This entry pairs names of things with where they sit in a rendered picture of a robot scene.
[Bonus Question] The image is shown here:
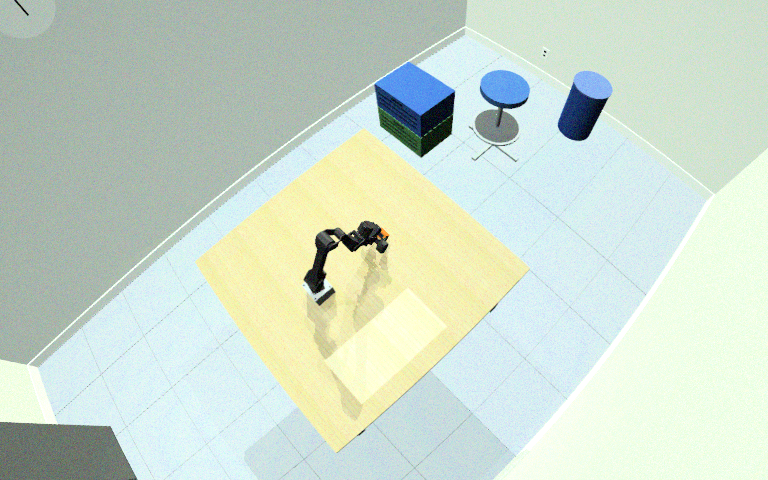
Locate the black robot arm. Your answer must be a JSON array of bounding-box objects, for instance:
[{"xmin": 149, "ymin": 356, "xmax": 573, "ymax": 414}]
[{"xmin": 303, "ymin": 220, "xmax": 382, "ymax": 295}]

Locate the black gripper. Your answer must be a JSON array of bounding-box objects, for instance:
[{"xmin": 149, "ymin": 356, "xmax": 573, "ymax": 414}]
[{"xmin": 357, "ymin": 221, "xmax": 389, "ymax": 254}]

